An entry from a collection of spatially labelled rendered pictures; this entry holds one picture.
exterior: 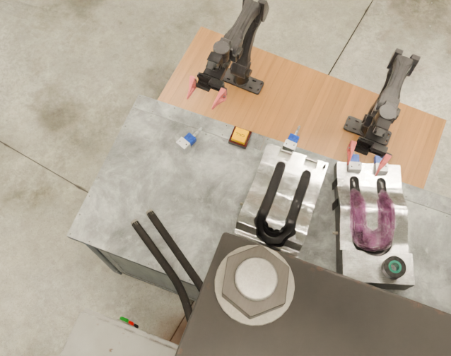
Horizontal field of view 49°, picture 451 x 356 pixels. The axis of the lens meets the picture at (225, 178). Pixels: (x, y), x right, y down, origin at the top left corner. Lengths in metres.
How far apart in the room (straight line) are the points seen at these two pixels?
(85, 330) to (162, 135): 1.10
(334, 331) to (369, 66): 2.83
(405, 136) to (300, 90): 0.50
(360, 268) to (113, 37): 2.32
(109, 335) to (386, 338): 0.73
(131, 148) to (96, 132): 1.01
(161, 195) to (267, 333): 1.40
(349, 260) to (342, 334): 1.19
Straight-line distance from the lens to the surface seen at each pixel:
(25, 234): 3.04
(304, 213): 1.94
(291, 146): 2.09
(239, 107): 2.22
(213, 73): 1.79
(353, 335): 0.74
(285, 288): 0.69
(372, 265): 1.93
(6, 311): 2.98
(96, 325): 1.29
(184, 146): 2.08
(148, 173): 2.10
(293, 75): 2.33
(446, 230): 2.19
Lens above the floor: 2.72
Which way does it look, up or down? 68 degrees down
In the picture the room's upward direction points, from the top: 1 degrees clockwise
